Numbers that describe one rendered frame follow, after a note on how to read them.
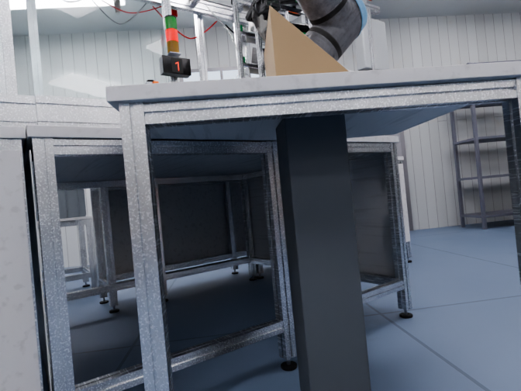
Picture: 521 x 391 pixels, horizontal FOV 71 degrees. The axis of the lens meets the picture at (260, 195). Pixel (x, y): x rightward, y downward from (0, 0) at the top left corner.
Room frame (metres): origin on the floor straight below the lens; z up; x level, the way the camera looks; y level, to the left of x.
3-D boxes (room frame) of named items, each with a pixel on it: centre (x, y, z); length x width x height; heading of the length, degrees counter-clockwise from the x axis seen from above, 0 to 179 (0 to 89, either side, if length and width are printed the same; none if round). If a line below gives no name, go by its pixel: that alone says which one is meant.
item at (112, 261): (3.05, 0.20, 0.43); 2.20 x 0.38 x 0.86; 124
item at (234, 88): (1.07, -0.15, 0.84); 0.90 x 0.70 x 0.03; 96
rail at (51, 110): (1.25, 0.22, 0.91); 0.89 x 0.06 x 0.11; 124
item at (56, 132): (1.90, 0.33, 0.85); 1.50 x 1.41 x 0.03; 124
